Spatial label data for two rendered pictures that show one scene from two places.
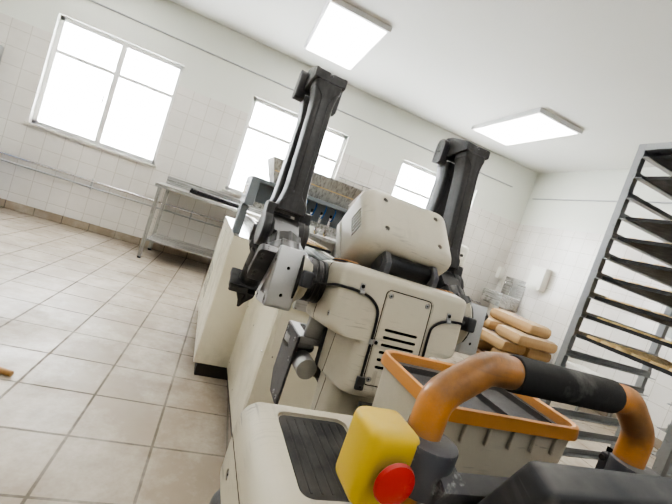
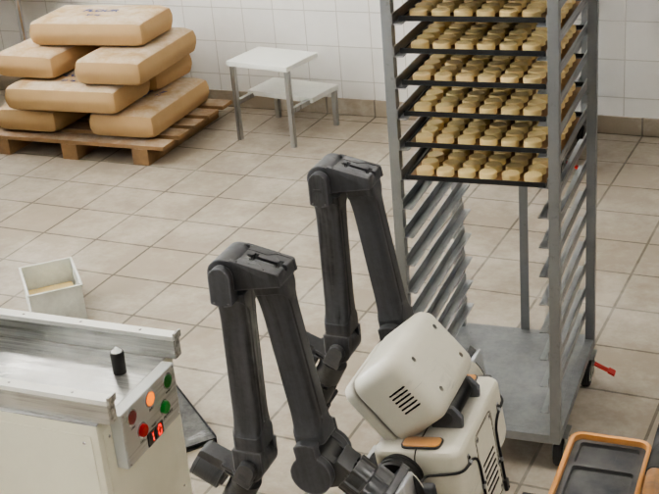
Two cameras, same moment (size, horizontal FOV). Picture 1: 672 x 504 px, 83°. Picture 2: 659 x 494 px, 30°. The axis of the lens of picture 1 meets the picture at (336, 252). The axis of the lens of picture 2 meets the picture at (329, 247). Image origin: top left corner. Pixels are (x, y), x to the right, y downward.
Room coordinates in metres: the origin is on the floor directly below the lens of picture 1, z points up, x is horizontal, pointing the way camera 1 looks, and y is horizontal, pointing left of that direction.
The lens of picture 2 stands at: (-0.46, 1.38, 2.24)
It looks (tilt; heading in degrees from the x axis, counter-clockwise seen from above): 24 degrees down; 314
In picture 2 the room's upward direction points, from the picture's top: 5 degrees counter-clockwise
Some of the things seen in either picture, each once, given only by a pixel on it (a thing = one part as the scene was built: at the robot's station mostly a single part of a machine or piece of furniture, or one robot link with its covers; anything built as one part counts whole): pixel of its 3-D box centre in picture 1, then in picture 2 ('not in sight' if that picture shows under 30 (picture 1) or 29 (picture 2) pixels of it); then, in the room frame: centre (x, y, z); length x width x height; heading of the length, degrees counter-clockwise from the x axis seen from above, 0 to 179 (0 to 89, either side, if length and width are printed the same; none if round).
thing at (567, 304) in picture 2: not in sight; (565, 306); (1.40, -1.54, 0.42); 0.64 x 0.03 x 0.03; 112
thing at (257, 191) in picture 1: (298, 222); not in sight; (2.36, 0.28, 1.01); 0.72 x 0.33 x 0.34; 110
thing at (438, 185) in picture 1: (433, 218); (335, 263); (1.11, -0.23, 1.18); 0.11 x 0.06 x 0.43; 110
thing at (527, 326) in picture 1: (519, 322); (101, 24); (5.07, -2.62, 0.64); 0.72 x 0.42 x 0.15; 24
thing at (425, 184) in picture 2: (613, 365); (437, 165); (1.77, -1.40, 0.87); 0.64 x 0.03 x 0.03; 112
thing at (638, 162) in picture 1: (573, 330); (396, 170); (1.68, -1.10, 0.97); 0.03 x 0.03 x 1.70; 22
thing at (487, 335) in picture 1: (494, 338); (77, 89); (5.05, -2.38, 0.34); 0.72 x 0.42 x 0.15; 22
